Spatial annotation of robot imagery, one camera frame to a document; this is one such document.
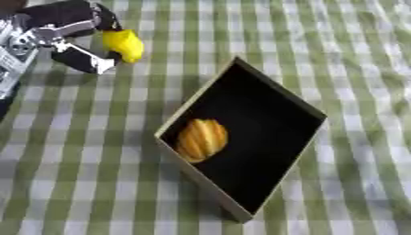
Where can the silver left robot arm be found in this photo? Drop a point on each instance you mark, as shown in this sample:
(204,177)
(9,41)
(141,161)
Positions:
(13,52)

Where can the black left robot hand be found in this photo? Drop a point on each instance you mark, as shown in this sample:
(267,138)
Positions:
(69,15)

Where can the orange ridged toy bread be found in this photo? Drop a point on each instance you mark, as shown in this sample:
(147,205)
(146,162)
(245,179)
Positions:
(201,140)

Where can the tan cardboard box black inside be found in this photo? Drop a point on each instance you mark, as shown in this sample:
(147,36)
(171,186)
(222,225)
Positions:
(251,143)

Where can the yellow toy fruit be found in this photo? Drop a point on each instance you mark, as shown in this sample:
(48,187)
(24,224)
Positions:
(124,44)

